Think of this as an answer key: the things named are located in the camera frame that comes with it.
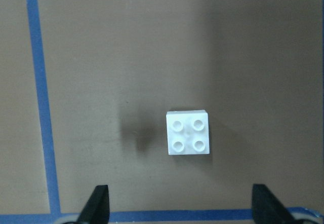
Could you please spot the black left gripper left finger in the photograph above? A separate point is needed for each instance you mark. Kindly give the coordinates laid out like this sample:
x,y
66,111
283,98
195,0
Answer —
x,y
96,210

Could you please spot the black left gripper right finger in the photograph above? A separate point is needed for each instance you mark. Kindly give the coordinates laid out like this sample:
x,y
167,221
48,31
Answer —
x,y
266,207

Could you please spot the white block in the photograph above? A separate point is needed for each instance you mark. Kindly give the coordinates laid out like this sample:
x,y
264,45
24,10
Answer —
x,y
188,132

